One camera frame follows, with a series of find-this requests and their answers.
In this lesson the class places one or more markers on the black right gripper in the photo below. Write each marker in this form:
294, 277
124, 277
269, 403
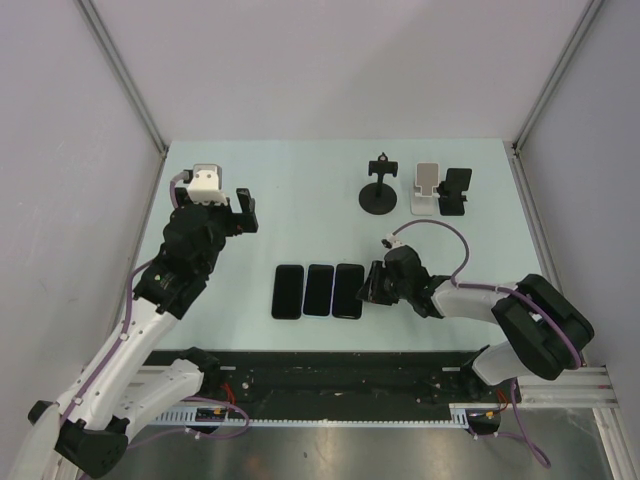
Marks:
371, 290

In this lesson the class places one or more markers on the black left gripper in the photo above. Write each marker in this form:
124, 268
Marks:
238, 223

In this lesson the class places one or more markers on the black phone light blue case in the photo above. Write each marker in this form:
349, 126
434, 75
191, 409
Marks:
318, 290

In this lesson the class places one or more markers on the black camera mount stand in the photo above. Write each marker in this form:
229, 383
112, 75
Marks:
379, 198

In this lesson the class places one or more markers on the white phone stand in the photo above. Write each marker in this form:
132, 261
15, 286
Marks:
424, 196

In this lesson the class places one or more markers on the black phone stand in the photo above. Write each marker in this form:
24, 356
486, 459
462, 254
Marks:
452, 191

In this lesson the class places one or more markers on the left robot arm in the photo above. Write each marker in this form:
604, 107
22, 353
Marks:
93, 422

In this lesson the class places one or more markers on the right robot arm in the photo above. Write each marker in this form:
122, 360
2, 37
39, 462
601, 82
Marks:
544, 332

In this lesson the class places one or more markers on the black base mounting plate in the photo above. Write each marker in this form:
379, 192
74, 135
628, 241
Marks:
256, 381

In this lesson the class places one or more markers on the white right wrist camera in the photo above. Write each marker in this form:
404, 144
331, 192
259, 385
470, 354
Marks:
391, 242

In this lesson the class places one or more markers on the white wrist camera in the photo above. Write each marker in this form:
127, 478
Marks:
205, 186
391, 242

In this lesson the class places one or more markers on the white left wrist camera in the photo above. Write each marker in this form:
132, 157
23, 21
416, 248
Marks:
205, 186

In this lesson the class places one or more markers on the white slotted cable duct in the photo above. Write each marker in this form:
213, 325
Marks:
412, 416

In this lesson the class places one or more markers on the right aluminium frame post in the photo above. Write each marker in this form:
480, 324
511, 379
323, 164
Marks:
577, 37

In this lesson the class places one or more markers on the aluminium frame post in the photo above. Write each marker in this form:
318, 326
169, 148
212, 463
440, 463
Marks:
577, 37
105, 42

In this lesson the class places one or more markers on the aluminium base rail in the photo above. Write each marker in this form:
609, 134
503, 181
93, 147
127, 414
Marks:
588, 387

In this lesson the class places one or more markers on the left aluminium frame post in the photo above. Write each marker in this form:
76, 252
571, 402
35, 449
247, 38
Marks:
105, 42

